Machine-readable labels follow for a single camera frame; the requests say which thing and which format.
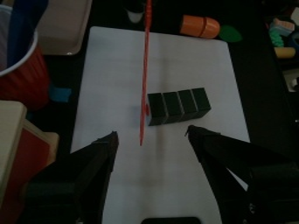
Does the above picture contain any white cutting board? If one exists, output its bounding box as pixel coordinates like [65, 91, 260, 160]
[69, 25, 250, 224]

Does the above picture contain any red plastic cup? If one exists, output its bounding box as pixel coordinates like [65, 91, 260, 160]
[0, 3, 51, 111]

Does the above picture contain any dark green sushi piece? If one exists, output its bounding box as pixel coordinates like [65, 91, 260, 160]
[161, 90, 184, 124]
[190, 87, 212, 116]
[145, 92, 170, 127]
[176, 88, 200, 121]

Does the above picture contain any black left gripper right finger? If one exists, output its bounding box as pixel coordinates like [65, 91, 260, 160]
[184, 124, 299, 224]

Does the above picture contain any orange toy carrot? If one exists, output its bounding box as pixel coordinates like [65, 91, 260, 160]
[178, 14, 221, 40]

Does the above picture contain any red plastic toy knife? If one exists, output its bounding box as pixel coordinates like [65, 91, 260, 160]
[137, 0, 154, 147]

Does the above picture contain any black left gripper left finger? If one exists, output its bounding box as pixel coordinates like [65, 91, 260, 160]
[15, 130, 119, 224]

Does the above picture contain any teal toy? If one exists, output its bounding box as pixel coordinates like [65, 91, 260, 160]
[266, 17, 299, 48]

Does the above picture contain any beige and red wooden box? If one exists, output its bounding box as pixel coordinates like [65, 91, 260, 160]
[0, 100, 61, 224]

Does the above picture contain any blue plastic utensil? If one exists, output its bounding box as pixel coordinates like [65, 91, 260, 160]
[5, 0, 50, 68]

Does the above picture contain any yellow toy cylinder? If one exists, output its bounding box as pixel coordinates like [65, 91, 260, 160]
[273, 46, 297, 60]

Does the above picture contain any blue tape patch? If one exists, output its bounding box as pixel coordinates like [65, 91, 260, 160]
[47, 86, 73, 103]

